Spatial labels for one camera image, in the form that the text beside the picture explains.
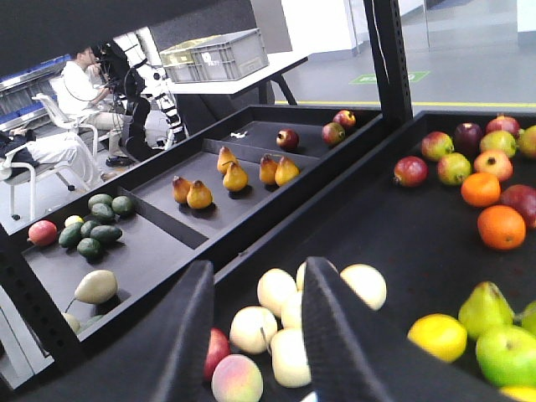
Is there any red apple beside peaches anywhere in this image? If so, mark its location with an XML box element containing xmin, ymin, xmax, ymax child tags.
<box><xmin>204</xmin><ymin>327</ymin><xmax>230</xmax><ymax>382</ymax></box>

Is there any white pear fruit front left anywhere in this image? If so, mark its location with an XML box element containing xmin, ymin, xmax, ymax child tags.
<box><xmin>271</xmin><ymin>327</ymin><xmax>312</xmax><ymax>389</ymax></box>

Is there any black vertical rack post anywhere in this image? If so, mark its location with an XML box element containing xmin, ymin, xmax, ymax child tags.
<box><xmin>363</xmin><ymin>0</ymin><xmax>413</xmax><ymax>128</ymax></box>

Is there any black basket display tray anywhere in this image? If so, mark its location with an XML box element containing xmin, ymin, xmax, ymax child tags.
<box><xmin>214</xmin><ymin>111</ymin><xmax>535</xmax><ymax>401</ymax></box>

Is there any yellow lemon centre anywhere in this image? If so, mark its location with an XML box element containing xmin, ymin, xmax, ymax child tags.
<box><xmin>407</xmin><ymin>313</ymin><xmax>468</xmax><ymax>363</ymax></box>

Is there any seated person in white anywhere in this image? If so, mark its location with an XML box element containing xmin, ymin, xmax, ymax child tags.
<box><xmin>55</xmin><ymin>47</ymin><xmax>132</xmax><ymax>168</ymax></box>

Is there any black rear avocado tray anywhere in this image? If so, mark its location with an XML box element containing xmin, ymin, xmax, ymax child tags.
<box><xmin>1</xmin><ymin>105</ymin><xmax>385</xmax><ymax>354</ymax></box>

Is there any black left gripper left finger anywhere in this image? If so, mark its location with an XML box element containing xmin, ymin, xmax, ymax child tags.
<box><xmin>24</xmin><ymin>260</ymin><xmax>214</xmax><ymax>401</ymax></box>

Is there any peach left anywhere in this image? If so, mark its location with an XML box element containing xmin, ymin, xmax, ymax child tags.
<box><xmin>211</xmin><ymin>354</ymin><xmax>264</xmax><ymax>401</ymax></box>

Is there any green pear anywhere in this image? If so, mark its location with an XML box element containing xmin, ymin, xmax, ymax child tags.
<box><xmin>457</xmin><ymin>281</ymin><xmax>514</xmax><ymax>341</ymax></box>

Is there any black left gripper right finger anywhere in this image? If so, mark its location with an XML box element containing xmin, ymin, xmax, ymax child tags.
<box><xmin>301</xmin><ymin>256</ymin><xmax>503</xmax><ymax>401</ymax></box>

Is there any white pear fruit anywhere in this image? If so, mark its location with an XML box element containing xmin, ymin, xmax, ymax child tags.
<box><xmin>340</xmin><ymin>264</ymin><xmax>387</xmax><ymax>311</ymax></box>
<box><xmin>271</xmin><ymin>327</ymin><xmax>312</xmax><ymax>389</ymax></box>

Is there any white pear fruit front right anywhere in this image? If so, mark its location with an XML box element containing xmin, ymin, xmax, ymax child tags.
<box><xmin>340</xmin><ymin>264</ymin><xmax>387</xmax><ymax>311</ymax></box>

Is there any pale mango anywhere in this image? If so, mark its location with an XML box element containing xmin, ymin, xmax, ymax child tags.
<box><xmin>74</xmin><ymin>270</ymin><xmax>118</xmax><ymax>304</ymax></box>

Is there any grey plastic crate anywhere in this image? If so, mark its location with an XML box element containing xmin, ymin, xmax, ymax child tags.
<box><xmin>159</xmin><ymin>28</ymin><xmax>270</xmax><ymax>83</ymax></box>

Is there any green apple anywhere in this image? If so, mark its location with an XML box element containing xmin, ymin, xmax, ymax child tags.
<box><xmin>476</xmin><ymin>325</ymin><xmax>535</xmax><ymax>387</ymax></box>

